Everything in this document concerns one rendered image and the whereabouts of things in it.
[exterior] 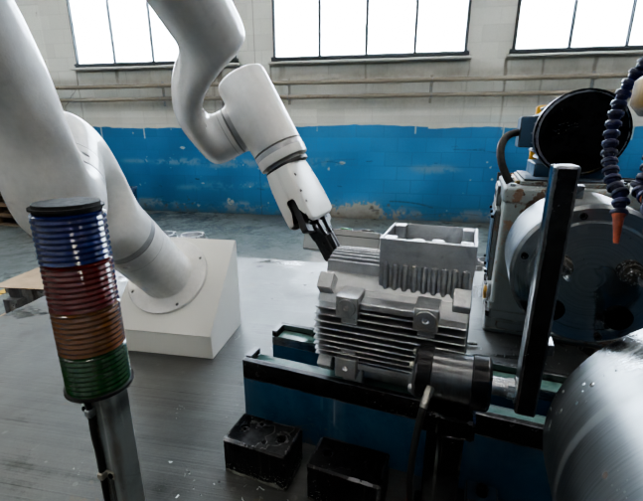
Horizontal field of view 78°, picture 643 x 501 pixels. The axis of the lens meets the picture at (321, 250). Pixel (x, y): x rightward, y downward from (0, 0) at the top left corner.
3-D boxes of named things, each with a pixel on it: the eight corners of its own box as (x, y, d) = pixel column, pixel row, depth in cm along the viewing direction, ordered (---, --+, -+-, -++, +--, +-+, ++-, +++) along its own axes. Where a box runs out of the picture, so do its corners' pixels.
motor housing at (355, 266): (463, 352, 67) (475, 244, 62) (457, 426, 50) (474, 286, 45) (350, 331, 74) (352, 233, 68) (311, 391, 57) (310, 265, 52)
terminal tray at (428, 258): (472, 274, 59) (478, 228, 57) (471, 302, 49) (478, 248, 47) (393, 265, 63) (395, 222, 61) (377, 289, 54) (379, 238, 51)
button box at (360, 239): (384, 258, 88) (387, 236, 88) (378, 256, 81) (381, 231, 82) (313, 250, 94) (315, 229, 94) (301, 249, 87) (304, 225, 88)
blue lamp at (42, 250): (126, 252, 38) (120, 207, 37) (70, 272, 33) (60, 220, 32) (81, 247, 41) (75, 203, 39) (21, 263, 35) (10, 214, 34)
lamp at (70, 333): (139, 335, 41) (133, 295, 40) (87, 366, 36) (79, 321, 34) (96, 325, 43) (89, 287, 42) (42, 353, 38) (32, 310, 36)
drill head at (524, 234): (606, 287, 96) (629, 184, 89) (672, 368, 63) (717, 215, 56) (495, 274, 105) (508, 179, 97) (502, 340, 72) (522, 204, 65)
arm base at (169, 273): (114, 303, 92) (59, 267, 76) (154, 235, 100) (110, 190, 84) (185, 324, 87) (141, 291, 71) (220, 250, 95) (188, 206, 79)
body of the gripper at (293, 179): (280, 168, 72) (309, 223, 73) (251, 174, 63) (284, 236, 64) (313, 147, 69) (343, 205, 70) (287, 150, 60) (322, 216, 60)
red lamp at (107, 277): (133, 295, 40) (126, 252, 38) (79, 321, 34) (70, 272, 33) (89, 287, 42) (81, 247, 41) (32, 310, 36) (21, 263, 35)
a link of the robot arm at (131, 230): (96, 272, 74) (-13, 197, 53) (91, 200, 83) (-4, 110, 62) (158, 250, 75) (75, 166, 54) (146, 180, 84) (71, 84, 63)
